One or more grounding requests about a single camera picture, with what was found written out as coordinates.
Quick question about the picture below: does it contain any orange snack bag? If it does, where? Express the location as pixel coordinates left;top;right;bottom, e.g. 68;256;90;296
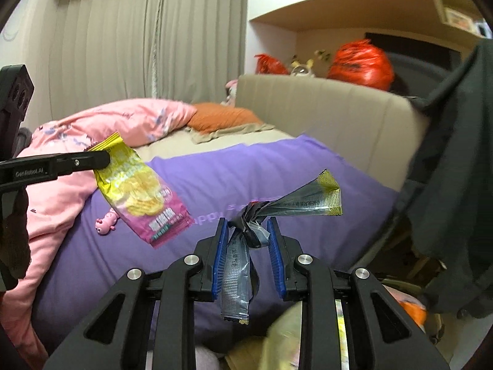
399;301;427;327

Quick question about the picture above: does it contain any yellow pink chips bag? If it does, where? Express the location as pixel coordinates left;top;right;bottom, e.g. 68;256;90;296
88;133;193;248

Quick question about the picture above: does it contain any pink plush toy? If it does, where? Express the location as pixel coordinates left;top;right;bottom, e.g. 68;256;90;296
221;79;238;107

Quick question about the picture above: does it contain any large red plastic bag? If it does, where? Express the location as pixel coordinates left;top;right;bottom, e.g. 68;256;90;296
327;39;394;91

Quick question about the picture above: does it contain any white toy with ears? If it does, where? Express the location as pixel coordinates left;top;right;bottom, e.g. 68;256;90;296
290;56;315;78

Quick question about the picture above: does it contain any pink duvet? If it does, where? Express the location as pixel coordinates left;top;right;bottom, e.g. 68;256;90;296
1;99;196;369

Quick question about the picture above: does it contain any grey pleated curtain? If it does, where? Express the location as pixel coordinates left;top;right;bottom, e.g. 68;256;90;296
22;0;249;122

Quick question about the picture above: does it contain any small red plastic bag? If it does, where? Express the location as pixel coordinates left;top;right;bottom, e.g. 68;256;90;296
255;54;290;75

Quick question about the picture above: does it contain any picture frame on shelf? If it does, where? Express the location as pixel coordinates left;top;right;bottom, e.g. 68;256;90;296
444;7;477;34

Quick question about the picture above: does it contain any yellow trash bag bin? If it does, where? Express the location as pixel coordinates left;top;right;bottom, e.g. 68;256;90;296
226;286;425;369

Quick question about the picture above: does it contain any beige padded headboard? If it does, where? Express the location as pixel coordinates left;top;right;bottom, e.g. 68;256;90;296
236;74;429;191

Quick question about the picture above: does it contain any pink pig toy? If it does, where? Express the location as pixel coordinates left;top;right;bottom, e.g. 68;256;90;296
94;208;120;236

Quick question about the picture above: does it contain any beige bed sheet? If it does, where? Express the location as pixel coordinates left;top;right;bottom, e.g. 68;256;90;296
135;124;292;162

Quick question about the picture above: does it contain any knotted silver foil wrapper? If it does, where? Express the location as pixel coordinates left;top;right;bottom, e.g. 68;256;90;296
216;170;343;324

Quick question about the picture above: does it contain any black jacket on chair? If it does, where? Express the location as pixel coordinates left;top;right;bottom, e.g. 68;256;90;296
396;39;492;318

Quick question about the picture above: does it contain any orange pillow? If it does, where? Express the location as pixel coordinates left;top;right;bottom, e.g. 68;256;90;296
187;103;263;134

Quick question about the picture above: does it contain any purple bed blanket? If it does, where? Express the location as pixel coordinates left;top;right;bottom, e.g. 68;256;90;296
32;136;397;351

